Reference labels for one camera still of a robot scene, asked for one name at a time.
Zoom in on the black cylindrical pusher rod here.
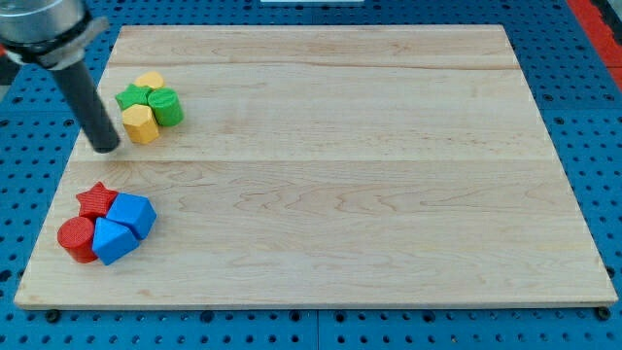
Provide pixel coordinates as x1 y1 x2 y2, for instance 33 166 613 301
52 61 121 154

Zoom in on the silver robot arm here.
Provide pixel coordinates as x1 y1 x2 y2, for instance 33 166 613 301
1 0 121 154

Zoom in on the blue triangle block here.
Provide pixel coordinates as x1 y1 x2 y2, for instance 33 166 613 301
92 218 139 265

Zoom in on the green star block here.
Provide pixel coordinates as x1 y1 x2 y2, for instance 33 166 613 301
115 84 152 111

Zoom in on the yellow hexagon block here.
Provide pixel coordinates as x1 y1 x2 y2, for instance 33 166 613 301
121 105 159 144

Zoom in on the yellow heart block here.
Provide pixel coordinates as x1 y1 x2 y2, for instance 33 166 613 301
133 71 165 89

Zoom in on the green cylinder block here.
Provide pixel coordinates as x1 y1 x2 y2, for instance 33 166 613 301
148 87 184 126

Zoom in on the red star block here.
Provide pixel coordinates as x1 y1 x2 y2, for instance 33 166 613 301
76 182 119 220

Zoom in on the blue cube block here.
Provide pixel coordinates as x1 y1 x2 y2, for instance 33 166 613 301
106 192 156 240

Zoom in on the red cylinder block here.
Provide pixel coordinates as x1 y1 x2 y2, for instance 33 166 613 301
56 216 98 263

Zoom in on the wooden board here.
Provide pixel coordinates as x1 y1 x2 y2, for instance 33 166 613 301
15 24 618 310

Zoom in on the red tape strip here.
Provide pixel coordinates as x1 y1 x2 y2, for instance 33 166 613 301
567 0 621 88

